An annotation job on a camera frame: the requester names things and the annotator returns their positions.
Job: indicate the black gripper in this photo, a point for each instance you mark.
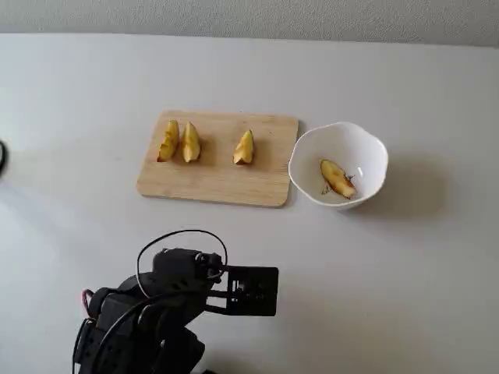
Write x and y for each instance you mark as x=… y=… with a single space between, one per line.
x=212 y=262

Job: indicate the thin apple slice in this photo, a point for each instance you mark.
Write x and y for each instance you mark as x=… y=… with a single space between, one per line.
x=337 y=177
x=190 y=142

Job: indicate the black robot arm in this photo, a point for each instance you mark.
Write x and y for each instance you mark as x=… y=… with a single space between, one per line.
x=136 y=335

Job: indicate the wooden cutting board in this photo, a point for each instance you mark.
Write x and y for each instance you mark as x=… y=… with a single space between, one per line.
x=218 y=179

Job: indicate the large apple slice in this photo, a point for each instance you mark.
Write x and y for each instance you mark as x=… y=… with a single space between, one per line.
x=168 y=142

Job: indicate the short apple slice red skin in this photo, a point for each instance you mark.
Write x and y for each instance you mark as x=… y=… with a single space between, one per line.
x=243 y=150

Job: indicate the white bowl butterfly print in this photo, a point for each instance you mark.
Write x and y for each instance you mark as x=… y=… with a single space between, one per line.
x=339 y=144

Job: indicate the black round object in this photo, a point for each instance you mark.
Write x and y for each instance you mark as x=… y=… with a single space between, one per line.
x=3 y=156

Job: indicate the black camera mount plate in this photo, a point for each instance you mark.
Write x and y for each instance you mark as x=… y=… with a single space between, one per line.
x=253 y=290

